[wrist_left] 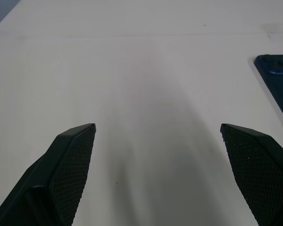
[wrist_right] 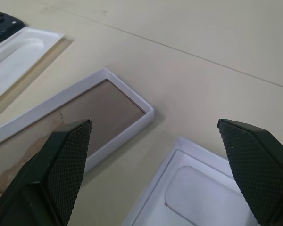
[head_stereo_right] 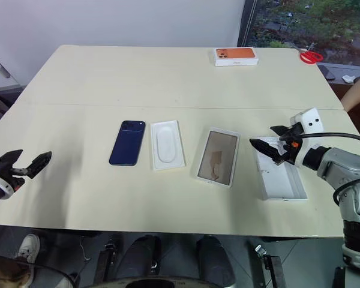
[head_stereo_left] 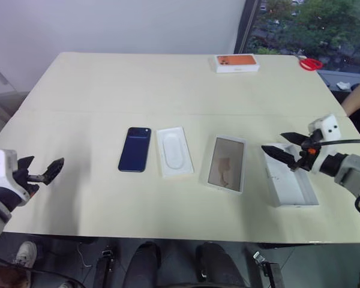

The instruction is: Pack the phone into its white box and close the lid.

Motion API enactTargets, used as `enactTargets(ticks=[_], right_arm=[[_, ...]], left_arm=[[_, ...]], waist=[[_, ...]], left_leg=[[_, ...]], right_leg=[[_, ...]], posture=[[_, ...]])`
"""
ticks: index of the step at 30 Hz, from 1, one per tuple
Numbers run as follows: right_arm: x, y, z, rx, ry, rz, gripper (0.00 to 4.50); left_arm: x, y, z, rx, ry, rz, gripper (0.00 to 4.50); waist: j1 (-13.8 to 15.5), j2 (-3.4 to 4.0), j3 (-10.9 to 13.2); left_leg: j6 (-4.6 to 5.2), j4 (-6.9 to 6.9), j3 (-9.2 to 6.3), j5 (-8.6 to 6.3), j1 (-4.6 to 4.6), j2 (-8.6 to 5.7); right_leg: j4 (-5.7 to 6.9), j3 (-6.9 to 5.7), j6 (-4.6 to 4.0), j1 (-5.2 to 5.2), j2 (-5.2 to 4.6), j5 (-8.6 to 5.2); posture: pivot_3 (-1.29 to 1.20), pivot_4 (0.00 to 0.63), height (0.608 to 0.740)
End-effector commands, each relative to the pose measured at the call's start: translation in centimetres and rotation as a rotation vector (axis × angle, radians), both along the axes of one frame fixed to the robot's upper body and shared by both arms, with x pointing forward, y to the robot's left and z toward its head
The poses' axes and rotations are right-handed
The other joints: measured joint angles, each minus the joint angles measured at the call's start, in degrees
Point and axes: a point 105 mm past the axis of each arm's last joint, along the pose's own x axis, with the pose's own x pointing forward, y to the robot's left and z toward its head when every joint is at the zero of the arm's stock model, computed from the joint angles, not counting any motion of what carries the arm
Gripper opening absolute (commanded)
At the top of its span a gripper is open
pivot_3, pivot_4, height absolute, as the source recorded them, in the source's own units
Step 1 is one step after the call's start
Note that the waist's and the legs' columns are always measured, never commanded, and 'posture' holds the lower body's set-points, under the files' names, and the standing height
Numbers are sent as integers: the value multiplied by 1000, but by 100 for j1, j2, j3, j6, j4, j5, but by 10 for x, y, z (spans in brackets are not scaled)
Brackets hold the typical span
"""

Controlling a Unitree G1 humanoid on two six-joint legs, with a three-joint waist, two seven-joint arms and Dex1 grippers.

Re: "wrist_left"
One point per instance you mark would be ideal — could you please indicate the dark blue smartphone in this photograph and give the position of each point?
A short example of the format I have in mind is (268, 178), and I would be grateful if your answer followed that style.
(279, 77)

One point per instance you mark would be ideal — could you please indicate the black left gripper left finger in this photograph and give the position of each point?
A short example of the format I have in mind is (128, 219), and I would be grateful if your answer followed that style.
(61, 169)

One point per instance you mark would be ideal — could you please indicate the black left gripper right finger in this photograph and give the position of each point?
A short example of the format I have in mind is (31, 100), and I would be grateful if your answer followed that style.
(257, 169)

